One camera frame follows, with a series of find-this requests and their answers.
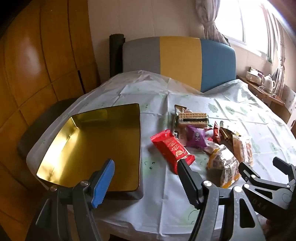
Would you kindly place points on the floral curtain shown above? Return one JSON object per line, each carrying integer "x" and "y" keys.
{"x": 207, "y": 11}

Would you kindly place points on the white teapot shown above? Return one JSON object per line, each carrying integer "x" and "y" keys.
{"x": 268, "y": 82}

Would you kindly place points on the grey yellow blue headboard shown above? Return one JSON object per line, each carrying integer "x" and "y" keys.
{"x": 200, "y": 63}

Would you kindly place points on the white green-patterned tablecloth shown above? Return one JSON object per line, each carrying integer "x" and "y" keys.
{"x": 164, "y": 212}

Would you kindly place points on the wafer biscuit packet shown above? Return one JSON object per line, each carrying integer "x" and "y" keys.
{"x": 199, "y": 120}

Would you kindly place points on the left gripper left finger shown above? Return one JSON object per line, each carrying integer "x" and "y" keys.
{"x": 51, "y": 220}

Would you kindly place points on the small red candy packet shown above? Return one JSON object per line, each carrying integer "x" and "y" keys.
{"x": 216, "y": 133}

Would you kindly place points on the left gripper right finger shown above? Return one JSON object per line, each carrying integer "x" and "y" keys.
{"x": 239, "y": 221}

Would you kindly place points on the gold and maroon tin box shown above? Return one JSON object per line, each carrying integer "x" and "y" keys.
{"x": 87, "y": 140}

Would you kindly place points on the clear orange nut packet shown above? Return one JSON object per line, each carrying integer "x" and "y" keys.
{"x": 222, "y": 159}

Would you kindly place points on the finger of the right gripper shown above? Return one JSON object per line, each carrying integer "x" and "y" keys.
{"x": 250, "y": 177}
{"x": 286, "y": 168}

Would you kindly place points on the wooden side table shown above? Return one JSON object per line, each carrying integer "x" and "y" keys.
{"x": 274, "y": 102}

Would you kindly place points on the purple snack packet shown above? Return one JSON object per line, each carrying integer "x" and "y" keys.
{"x": 195, "y": 137}

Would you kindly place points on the wooden wardrobe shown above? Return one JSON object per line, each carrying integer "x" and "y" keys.
{"x": 46, "y": 56}

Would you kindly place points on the orange crumb snack bag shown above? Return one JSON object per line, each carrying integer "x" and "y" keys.
{"x": 242, "y": 149}

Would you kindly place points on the red snack packet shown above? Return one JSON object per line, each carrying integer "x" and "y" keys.
{"x": 171, "y": 149}

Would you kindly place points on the tissue box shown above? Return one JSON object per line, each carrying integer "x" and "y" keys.
{"x": 254, "y": 76}

